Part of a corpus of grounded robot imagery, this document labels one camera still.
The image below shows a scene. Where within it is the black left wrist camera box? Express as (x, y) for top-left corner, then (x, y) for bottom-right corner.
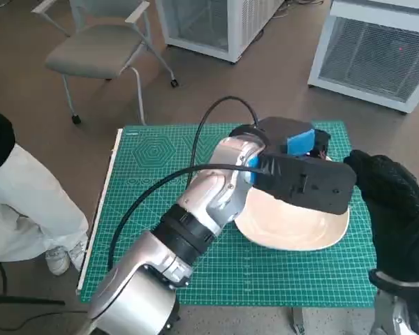
(253, 153), (357, 214)

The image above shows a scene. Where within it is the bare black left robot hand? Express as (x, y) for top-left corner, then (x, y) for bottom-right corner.
(256, 117), (332, 161)

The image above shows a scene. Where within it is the metal table leg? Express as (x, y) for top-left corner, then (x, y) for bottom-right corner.
(291, 306), (308, 335)

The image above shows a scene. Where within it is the thin black floor cable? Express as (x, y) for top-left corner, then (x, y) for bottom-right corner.
(0, 309), (90, 332)

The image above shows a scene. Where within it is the white plate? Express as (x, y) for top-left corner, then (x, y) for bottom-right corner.
(234, 155), (352, 251)

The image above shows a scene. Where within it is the white table edge strip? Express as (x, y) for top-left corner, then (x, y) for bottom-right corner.
(75, 128), (124, 291)

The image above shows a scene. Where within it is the green cutting mat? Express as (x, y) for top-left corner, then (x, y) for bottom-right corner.
(77, 120), (380, 310)

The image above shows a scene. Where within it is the grey chair with white armrests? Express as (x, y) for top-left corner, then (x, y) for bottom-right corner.
(31, 0), (179, 125)

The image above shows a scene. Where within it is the black stool base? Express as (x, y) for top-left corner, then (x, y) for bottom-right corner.
(0, 261), (66, 308)

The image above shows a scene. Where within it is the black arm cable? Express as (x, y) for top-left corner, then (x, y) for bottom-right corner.
(106, 96), (266, 271)

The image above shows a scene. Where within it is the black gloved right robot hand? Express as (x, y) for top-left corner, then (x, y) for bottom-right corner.
(344, 149), (419, 283)

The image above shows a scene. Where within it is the white mesh cabinet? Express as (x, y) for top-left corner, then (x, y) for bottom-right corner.
(307, 0), (419, 115)
(155, 0), (286, 66)

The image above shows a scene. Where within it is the person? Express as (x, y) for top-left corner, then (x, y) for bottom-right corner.
(0, 97), (90, 276)

